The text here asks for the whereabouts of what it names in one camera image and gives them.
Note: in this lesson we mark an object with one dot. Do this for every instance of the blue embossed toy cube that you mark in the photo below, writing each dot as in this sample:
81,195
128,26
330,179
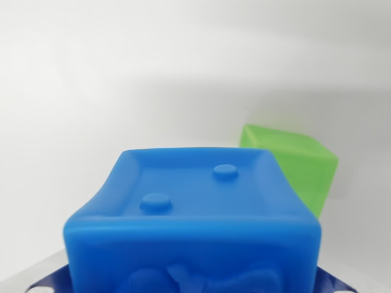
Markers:
192,241

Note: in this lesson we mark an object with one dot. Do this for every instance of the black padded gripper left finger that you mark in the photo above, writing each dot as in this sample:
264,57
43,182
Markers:
55,280

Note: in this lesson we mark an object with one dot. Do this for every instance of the black padded gripper right finger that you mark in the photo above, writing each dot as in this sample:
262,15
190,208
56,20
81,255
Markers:
330,282

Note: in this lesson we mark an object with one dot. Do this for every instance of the green embossed toy cube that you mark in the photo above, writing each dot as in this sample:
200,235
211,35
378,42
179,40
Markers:
305,168

